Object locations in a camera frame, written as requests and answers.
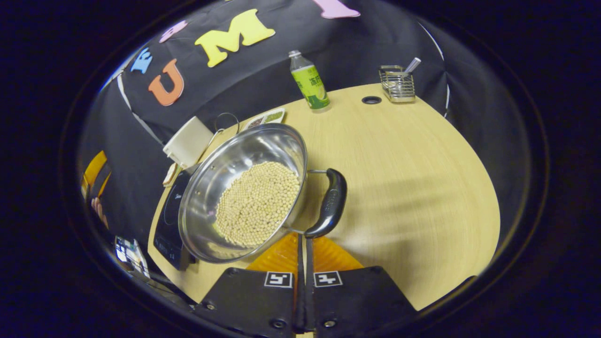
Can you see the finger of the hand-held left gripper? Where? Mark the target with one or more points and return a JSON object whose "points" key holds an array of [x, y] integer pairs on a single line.
{"points": [[105, 185], [93, 169]]}

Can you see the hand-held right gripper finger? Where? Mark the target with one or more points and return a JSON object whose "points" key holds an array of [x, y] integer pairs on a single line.
{"points": [[310, 305], [298, 305]]}

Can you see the black induction cooktop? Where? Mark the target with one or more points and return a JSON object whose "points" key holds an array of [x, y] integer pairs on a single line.
{"points": [[169, 225]]}

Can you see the pile of soybeans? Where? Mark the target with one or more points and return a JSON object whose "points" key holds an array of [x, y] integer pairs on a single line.
{"points": [[258, 202]]}

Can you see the bread slice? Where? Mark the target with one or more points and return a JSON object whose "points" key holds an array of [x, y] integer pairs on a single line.
{"points": [[170, 174]]}

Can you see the white toaster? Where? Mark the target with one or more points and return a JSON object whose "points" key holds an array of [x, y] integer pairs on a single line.
{"points": [[188, 142]]}

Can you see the white divided plate with beans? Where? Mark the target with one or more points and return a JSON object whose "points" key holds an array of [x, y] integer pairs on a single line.
{"points": [[265, 118]]}

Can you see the green label plastic bottle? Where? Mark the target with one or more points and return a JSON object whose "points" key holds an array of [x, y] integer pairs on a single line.
{"points": [[311, 87]]}

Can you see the metal spoon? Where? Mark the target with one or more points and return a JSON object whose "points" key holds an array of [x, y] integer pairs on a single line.
{"points": [[412, 65]]}

